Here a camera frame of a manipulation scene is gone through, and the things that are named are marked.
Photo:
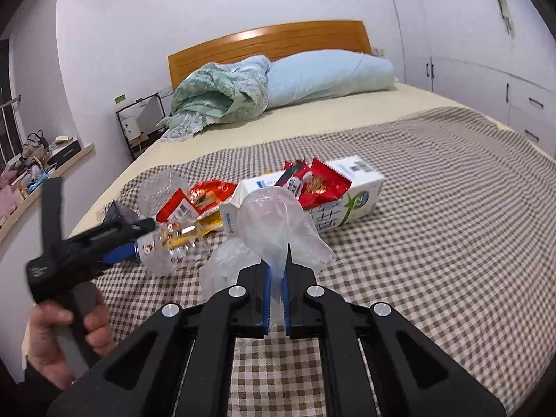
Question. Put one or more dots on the green floral quilt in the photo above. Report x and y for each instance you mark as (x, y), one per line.
(213, 91)

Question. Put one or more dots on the clear plastic container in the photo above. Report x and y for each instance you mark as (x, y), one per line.
(160, 186)

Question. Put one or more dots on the white milk carton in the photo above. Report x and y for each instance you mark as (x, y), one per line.
(347, 208)

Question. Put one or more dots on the metal window railing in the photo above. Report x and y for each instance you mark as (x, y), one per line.
(8, 105)

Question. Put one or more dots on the yellow packet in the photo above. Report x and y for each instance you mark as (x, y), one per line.
(213, 223)

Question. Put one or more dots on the blue plastic wrap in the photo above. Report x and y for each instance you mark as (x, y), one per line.
(37, 183)

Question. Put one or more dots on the brown checkered blanket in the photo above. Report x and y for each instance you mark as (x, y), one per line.
(434, 247)

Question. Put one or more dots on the person's left forearm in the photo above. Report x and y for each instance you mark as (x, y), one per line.
(41, 393)

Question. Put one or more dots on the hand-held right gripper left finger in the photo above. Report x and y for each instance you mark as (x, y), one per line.
(266, 299)

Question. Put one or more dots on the white wardrobe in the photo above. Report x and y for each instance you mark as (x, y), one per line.
(469, 30)

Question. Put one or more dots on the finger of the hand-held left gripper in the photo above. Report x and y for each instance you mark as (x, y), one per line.
(130, 225)
(119, 255)

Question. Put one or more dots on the wooden bed with beige mattress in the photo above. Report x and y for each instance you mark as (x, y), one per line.
(330, 113)

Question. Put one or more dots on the black flat box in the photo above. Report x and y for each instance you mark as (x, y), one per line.
(63, 152)

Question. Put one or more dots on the clear plastic bag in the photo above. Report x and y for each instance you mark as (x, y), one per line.
(226, 265)
(278, 221)

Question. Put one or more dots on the person's left hand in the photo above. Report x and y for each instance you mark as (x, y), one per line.
(47, 347)

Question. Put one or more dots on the white wall socket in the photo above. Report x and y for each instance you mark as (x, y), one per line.
(380, 51)

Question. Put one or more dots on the red orange snack bag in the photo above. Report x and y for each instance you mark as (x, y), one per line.
(208, 193)

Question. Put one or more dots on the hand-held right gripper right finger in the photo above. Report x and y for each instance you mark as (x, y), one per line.
(286, 304)

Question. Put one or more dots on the woven handbag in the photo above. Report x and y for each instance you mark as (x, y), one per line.
(34, 150)

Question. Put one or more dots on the black metal cart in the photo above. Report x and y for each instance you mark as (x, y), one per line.
(124, 139)

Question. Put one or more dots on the pink bag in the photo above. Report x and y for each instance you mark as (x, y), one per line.
(11, 202)

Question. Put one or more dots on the wooden headboard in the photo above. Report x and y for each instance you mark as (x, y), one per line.
(269, 39)

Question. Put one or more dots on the clear plastic bottle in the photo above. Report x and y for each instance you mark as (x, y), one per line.
(173, 247)

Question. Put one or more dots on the light blue pillow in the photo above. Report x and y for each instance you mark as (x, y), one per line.
(330, 76)

